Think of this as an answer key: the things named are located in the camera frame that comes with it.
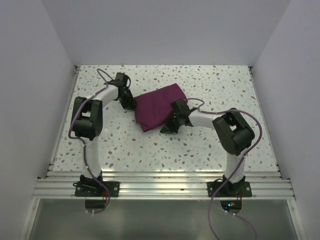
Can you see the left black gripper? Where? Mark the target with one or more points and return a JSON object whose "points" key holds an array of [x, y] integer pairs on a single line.
{"points": [[130, 105]]}

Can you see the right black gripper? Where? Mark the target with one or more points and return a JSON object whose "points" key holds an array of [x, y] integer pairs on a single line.
{"points": [[167, 122]]}

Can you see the purple cloth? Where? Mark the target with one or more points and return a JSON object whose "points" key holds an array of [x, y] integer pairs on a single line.
{"points": [[154, 107]]}

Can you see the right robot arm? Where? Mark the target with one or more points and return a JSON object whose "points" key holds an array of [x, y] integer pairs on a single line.
{"points": [[233, 131]]}

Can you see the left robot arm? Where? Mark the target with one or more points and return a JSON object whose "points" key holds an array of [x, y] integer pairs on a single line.
{"points": [[87, 122]]}

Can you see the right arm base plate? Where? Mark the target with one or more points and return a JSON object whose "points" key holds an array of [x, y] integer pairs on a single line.
{"points": [[225, 189]]}

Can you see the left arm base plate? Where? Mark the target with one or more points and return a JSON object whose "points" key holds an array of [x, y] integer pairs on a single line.
{"points": [[93, 189]]}

